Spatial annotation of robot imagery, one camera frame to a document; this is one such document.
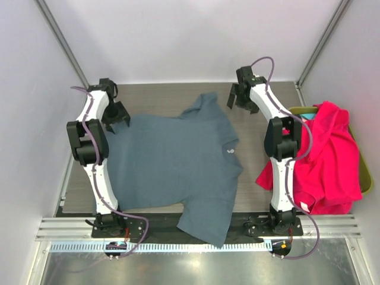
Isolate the teal t shirt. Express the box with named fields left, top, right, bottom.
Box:
left=299, top=113, right=316, bottom=122

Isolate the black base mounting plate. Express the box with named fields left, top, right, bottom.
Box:
left=91, top=213, right=303, bottom=248

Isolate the slotted white cable duct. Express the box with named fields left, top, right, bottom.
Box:
left=50, top=240, right=273, bottom=254

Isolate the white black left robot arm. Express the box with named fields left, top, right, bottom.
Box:
left=66, top=78, right=131, bottom=236

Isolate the aluminium frame rail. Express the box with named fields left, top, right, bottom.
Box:
left=36, top=213, right=361, bottom=244

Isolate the aluminium corner post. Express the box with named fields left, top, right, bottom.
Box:
left=295, top=0, right=352, bottom=90
left=33, top=0, right=89, bottom=87

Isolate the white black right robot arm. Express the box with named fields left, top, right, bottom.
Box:
left=227, top=66, right=302, bottom=235

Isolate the right aluminium corner post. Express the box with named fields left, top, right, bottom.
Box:
left=295, top=0, right=352, bottom=90

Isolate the left aluminium corner post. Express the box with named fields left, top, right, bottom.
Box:
left=33, top=0, right=89, bottom=87

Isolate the blue-grey t shirt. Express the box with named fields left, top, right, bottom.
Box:
left=104, top=91, right=245, bottom=249

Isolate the magenta pink t shirt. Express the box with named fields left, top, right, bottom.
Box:
left=255, top=100, right=363, bottom=216

